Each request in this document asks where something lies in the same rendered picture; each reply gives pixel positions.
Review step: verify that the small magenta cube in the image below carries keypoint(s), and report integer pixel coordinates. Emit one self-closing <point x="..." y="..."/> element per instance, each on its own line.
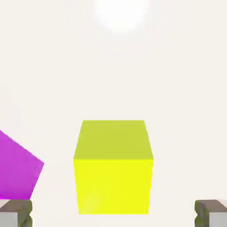
<point x="16" y="168"/>

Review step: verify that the small yellow cube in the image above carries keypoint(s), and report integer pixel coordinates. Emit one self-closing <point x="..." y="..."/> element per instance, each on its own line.
<point x="113" y="177"/>

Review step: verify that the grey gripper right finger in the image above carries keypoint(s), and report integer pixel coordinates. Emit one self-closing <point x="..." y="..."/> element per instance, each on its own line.
<point x="211" y="212"/>

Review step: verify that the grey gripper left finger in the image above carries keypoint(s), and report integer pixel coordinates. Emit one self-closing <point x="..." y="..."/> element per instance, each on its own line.
<point x="16" y="212"/>

